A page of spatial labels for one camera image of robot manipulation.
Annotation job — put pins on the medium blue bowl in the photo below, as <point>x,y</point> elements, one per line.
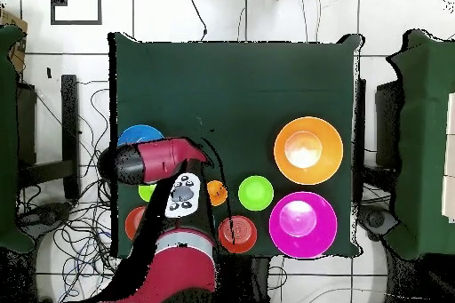
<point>140,134</point>

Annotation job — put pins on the large pink bowl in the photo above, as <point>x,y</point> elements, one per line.
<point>302,242</point>

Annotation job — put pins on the black stand frame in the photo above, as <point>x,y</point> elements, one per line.
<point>69,121</point>

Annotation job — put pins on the lime yellow cup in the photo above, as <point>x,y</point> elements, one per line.
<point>145,192</point>

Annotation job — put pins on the large orange bowl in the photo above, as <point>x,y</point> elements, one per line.
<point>321,164</point>

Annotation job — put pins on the small green bowl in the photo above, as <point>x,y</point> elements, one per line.
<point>256,192</point>

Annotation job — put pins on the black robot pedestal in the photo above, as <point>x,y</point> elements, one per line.
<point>245,278</point>

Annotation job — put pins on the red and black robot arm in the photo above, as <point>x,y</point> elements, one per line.
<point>160,161</point>

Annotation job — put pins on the grey pedestal foot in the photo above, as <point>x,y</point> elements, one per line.
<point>375,219</point>
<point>49,214</point>

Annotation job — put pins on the orange cup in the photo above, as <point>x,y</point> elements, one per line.
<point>213,196</point>

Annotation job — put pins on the cardboard box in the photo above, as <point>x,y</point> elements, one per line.
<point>17,47</point>

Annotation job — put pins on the red-orange bowl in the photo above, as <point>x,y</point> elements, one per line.
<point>245,235</point>
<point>133,223</point>

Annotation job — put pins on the dark green tablecloth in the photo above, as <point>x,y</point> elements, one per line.
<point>231,86</point>

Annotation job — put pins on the black square floor frame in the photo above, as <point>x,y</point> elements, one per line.
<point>52,4</point>

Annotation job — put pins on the green covered side table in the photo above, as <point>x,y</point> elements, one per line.
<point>426,121</point>
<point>7,139</point>

